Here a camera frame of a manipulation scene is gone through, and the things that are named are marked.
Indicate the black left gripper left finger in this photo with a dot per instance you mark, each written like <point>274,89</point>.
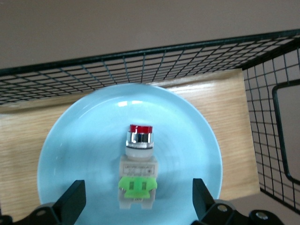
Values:
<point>70,206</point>

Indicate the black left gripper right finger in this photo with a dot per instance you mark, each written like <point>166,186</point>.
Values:
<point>204,204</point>

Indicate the light blue round plate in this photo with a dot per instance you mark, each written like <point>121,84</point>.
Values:
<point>82,140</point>

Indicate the red push button switch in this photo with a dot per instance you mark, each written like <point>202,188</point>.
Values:
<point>138,164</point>

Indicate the wooden board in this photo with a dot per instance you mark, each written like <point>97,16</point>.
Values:
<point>234,140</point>

